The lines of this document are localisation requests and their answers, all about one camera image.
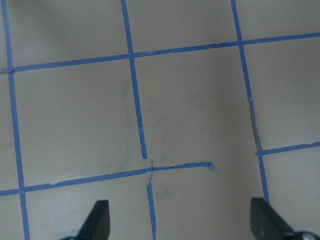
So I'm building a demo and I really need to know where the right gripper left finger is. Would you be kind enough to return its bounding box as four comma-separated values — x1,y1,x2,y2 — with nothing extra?
62,200,111,240

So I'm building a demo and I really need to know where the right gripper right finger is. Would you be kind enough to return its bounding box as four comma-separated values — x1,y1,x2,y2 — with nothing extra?
250,197,320,240

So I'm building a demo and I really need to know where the brown paper table cover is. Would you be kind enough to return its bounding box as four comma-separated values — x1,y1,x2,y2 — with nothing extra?
0,0,320,240

